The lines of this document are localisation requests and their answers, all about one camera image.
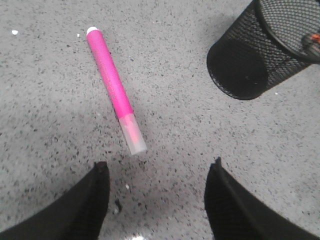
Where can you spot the black mesh pen holder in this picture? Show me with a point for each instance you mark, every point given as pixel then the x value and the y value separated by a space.
pixel 263 47

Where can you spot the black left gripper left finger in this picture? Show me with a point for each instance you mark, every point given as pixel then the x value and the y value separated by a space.
pixel 76 215

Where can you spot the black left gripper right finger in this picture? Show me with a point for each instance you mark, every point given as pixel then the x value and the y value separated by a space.
pixel 235 214

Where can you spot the grey orange scissors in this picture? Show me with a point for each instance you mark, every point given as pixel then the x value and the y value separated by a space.
pixel 311 43

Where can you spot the pink marker pen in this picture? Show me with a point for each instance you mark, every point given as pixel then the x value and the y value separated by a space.
pixel 116 91

